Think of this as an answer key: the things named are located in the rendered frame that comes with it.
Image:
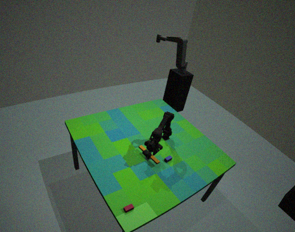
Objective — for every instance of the orange-brown bar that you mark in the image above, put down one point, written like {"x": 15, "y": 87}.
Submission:
{"x": 152, "y": 157}

